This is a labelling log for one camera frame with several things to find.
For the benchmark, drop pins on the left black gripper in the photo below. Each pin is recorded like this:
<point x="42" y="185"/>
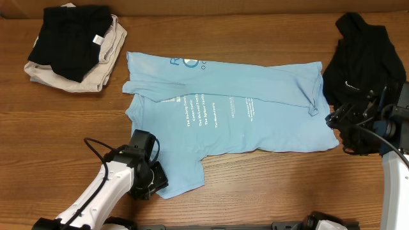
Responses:
<point x="161" y="180"/>

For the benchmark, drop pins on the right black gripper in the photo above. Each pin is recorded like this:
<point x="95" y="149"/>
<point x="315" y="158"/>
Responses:
<point x="342" y="117"/>

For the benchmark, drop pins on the light blue printed t-shirt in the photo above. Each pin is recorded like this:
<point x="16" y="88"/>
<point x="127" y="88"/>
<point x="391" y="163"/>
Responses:
<point x="200" y="108"/>

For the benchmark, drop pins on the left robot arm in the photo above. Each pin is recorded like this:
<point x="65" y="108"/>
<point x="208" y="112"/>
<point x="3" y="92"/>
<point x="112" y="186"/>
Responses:
<point x="129" y="169"/>

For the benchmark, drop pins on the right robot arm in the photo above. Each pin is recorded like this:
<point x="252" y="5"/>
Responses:
<point x="387" y="130"/>

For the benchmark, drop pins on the black t-shirt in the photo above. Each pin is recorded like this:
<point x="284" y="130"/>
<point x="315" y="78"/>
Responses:
<point x="364" y="63"/>

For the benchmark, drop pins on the folded beige garment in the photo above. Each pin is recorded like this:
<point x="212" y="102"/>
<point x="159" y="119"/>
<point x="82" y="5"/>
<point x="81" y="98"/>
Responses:
<point x="110" y="46"/>

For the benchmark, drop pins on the folded black garment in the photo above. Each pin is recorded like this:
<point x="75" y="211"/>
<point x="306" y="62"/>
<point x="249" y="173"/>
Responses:
<point x="66" y="41"/>

